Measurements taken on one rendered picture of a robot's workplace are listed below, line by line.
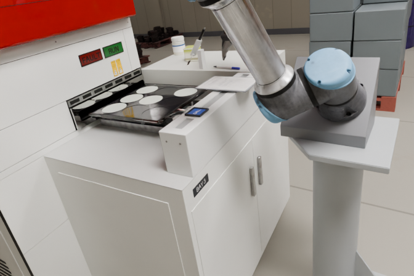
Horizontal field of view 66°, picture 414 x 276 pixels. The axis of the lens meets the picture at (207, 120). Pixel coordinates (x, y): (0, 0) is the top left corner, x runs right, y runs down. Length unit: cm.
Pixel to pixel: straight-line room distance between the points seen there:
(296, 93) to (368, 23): 231
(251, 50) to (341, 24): 242
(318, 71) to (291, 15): 627
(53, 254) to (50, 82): 67
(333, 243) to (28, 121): 117
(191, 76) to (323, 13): 195
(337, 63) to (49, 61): 98
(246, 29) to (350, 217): 76
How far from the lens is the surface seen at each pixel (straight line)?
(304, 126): 106
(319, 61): 88
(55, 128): 134
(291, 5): 709
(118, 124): 137
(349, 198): 118
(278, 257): 180
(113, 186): 110
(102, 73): 147
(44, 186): 137
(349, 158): 99
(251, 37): 77
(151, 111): 124
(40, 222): 141
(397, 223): 207
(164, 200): 97
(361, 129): 103
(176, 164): 94
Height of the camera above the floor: 134
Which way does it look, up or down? 24 degrees down
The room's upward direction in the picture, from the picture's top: 9 degrees counter-clockwise
